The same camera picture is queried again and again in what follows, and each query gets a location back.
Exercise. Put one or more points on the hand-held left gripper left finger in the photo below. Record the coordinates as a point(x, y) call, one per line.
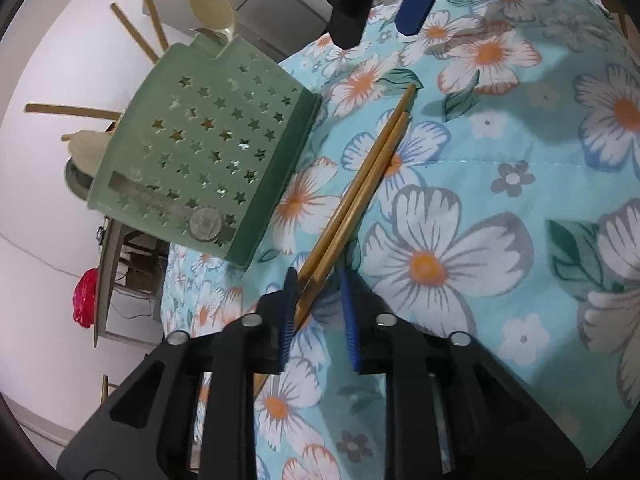
point(287, 325)

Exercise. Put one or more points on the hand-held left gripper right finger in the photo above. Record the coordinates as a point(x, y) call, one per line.
point(350, 325)

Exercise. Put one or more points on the long bamboo chopstick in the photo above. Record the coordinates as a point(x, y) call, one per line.
point(152, 10)
point(132, 32)
point(382, 137)
point(70, 137)
point(70, 111)
point(369, 185)

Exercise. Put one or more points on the translucent plastic spoon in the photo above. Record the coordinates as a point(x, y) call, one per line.
point(210, 7)

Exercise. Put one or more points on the green plastic utensil holder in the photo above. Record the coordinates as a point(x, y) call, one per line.
point(130, 160)

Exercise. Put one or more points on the metal spoon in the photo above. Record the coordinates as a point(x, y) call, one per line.
point(75, 182)

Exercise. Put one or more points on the white rice paddle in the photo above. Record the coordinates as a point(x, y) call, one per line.
point(85, 152)

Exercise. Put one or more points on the grey desk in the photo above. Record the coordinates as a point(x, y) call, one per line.
point(102, 280)

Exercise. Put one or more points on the red plastic bag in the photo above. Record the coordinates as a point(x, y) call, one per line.
point(85, 300)

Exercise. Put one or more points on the floral blue tablecloth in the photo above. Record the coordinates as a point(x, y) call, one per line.
point(500, 185)

